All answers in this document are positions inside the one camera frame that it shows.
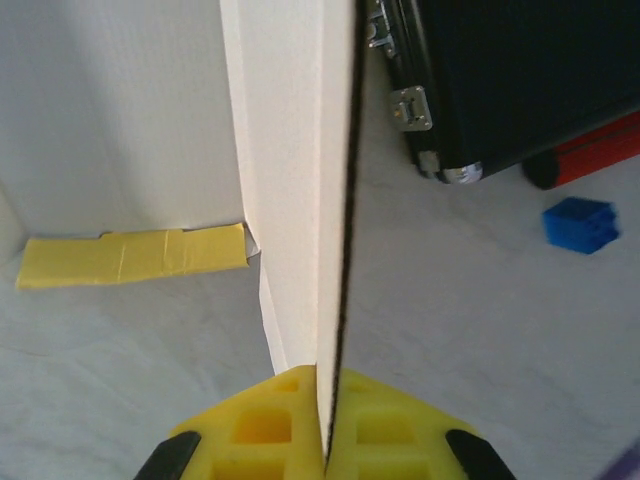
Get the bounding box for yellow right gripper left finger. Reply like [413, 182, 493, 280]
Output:
[132, 363, 330, 480]

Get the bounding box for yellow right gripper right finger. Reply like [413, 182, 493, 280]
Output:
[326, 368, 519, 480]

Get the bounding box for yellow and white paper box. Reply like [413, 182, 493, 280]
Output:
[0, 0, 362, 466]

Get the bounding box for blue toy block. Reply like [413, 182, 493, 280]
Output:
[541, 196, 621, 257]

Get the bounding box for red microphone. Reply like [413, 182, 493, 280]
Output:
[521, 110, 640, 192]

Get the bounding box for black briefcase with metal trim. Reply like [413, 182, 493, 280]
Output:
[364, 0, 640, 186]

